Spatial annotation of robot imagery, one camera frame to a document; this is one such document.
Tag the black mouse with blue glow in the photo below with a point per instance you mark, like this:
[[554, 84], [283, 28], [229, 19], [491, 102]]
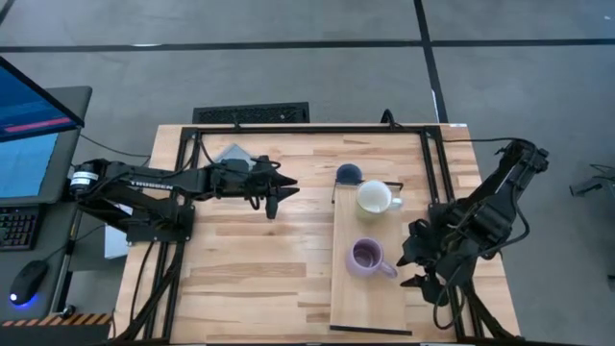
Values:
[[29, 281]]

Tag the white paper sheet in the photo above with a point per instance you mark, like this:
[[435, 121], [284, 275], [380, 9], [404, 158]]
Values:
[[114, 240]]

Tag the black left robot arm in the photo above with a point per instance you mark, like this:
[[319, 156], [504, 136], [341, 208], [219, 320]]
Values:
[[158, 185]]

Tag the black chair base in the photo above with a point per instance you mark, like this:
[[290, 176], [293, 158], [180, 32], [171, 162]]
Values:
[[593, 182]]

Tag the folded grey cloth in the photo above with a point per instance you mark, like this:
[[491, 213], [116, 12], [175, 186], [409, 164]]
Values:
[[233, 154]]

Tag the lilac ceramic mug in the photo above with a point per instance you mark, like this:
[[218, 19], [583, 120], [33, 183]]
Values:
[[358, 266]]

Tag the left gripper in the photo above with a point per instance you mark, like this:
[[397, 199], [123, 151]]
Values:
[[240, 182]]

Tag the pale yellow ceramic mug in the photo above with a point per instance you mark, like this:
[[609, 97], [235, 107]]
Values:
[[372, 198]]

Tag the black aluminium table frame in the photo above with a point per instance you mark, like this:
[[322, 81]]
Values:
[[312, 130]]

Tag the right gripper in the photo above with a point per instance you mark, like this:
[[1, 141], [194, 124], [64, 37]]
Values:
[[432, 247]]

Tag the computer monitor with blue screen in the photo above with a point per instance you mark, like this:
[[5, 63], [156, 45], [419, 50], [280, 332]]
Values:
[[33, 106]]

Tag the black floor grille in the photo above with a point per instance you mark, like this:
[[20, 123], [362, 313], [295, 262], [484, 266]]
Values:
[[250, 113]]

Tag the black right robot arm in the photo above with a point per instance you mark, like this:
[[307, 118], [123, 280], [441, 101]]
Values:
[[504, 182]]

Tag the blue-grey ceramic mug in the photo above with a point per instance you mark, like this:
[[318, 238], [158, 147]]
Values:
[[349, 173]]

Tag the black box with hazard stripes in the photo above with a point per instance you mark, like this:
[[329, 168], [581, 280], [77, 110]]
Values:
[[53, 331]]

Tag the black keyboard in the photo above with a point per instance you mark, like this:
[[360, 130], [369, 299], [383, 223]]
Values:
[[17, 228]]

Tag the wooden shelf with black legs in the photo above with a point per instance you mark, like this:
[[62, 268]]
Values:
[[365, 303]]

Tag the grey-framed tilted display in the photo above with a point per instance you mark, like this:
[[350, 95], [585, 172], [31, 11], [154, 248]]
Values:
[[29, 163]]

